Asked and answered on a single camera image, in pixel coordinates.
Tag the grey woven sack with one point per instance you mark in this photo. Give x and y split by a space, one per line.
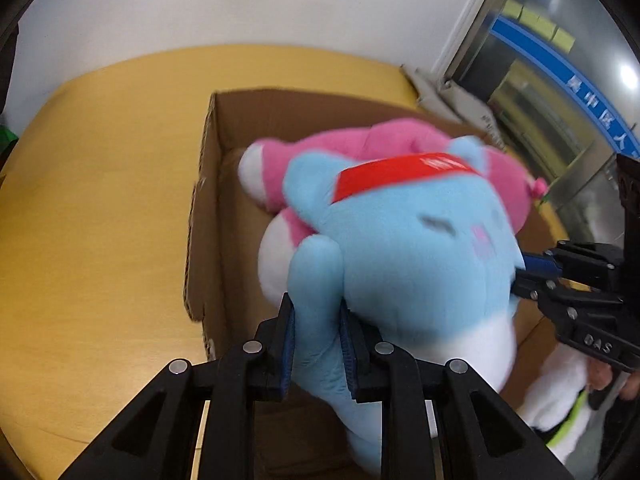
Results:
450 100

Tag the green object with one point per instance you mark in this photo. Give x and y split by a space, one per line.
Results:
6 138

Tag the yellow wooden desktop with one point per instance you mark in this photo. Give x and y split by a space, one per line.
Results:
100 220

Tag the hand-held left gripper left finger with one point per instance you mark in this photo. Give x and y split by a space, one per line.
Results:
284 355

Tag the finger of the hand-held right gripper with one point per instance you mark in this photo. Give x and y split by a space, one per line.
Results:
530 287
542 264

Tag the person's right hand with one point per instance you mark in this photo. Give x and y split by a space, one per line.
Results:
600 376

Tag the brown cardboard box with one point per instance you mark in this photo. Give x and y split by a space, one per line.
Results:
235 240

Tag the glass door with blue band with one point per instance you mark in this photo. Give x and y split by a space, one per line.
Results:
545 95

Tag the pink and white plush toy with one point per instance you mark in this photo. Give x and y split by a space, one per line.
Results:
350 155

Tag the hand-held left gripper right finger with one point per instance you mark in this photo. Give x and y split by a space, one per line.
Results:
350 360

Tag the light blue plush toy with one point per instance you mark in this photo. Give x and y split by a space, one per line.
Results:
415 270

